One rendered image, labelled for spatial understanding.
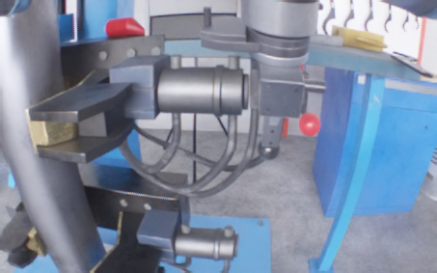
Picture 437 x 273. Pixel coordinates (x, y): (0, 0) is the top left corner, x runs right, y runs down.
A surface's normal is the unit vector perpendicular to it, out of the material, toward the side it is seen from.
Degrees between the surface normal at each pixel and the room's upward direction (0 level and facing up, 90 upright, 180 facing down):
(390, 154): 90
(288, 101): 110
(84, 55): 90
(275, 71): 20
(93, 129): 90
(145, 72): 90
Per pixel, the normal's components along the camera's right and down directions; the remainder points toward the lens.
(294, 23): 0.12, 0.70
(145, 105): -0.10, 0.43
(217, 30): -0.03, -0.70
